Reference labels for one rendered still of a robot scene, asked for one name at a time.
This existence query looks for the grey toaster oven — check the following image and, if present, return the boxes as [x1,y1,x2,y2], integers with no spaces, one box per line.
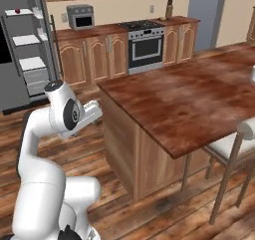
[66,4,96,32]

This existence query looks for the white cushioned metal stool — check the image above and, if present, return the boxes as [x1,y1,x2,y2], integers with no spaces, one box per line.
[203,117,255,226]

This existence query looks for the grey fridge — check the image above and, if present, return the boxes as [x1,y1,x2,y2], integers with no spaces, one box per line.
[0,0,64,117]

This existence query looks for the narrow wooden base cupboards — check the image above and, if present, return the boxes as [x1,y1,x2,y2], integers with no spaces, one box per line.
[149,15,201,67]

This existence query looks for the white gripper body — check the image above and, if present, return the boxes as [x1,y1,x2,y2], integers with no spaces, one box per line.
[83,99,104,124]

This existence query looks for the wooden cabinet edge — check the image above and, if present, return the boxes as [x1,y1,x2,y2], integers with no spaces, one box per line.
[246,6,255,43]

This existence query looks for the wide wooden base cupboards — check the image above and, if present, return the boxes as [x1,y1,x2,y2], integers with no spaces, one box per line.
[53,23,129,90]

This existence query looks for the wooden dining island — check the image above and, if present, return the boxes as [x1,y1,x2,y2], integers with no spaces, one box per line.
[97,44,255,202]

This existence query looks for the steel stove with oven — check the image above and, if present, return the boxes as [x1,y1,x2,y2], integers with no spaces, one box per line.
[117,19,166,76]

